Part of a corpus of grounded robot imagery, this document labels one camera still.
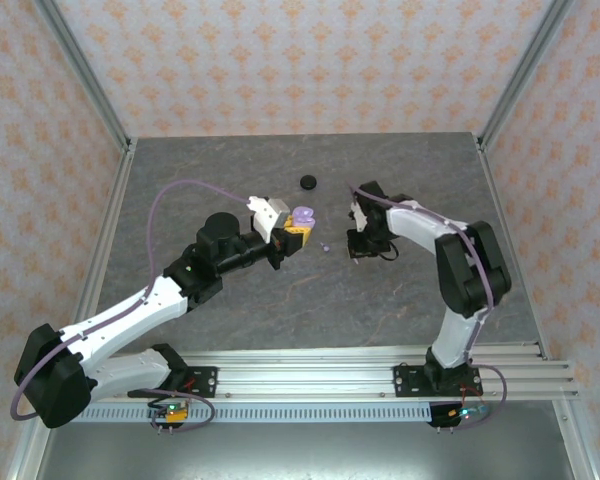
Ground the purple earbud charging case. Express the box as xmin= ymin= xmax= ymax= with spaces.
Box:
xmin=289 ymin=205 xmax=318 ymax=230

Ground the grey metal panel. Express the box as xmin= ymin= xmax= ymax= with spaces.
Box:
xmin=9 ymin=420 xmax=591 ymax=480

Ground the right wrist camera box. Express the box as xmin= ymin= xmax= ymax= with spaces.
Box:
xmin=348 ymin=198 xmax=370 ymax=233

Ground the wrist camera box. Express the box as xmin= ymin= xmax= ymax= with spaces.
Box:
xmin=348 ymin=198 xmax=370 ymax=233
xmin=246 ymin=195 xmax=295 ymax=245

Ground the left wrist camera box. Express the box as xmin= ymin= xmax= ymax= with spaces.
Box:
xmin=246 ymin=195 xmax=295 ymax=245

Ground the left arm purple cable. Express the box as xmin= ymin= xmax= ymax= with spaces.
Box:
xmin=9 ymin=178 xmax=254 ymax=432

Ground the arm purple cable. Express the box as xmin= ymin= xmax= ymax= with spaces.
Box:
xmin=9 ymin=178 xmax=254 ymax=432
xmin=347 ymin=182 xmax=509 ymax=432

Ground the aluminium table side rail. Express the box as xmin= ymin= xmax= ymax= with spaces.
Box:
xmin=72 ymin=137 xmax=139 ymax=331
xmin=476 ymin=137 xmax=552 ymax=361

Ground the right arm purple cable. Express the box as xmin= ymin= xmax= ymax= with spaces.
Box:
xmin=347 ymin=182 xmax=509 ymax=432

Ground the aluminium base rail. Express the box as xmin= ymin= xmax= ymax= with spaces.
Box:
xmin=79 ymin=348 xmax=581 ymax=401

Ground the slotted grey cable duct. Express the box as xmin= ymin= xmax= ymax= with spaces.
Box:
xmin=74 ymin=405 xmax=434 ymax=424

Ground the aluminium corner post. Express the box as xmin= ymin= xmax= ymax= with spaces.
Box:
xmin=32 ymin=0 xmax=134 ymax=151
xmin=477 ymin=0 xmax=575 ymax=150

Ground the aluminium frame leg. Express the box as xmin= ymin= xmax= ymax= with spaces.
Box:
xmin=7 ymin=424 xmax=49 ymax=480
xmin=553 ymin=399 xmax=599 ymax=480

